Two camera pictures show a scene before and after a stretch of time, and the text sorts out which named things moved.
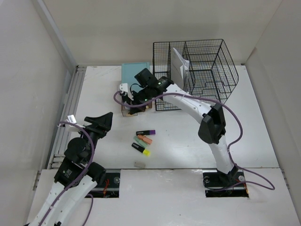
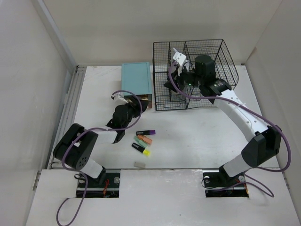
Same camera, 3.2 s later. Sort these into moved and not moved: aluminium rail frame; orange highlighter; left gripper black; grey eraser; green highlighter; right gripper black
Moved: left gripper black; right gripper black
Not moved: green highlighter; aluminium rail frame; orange highlighter; grey eraser
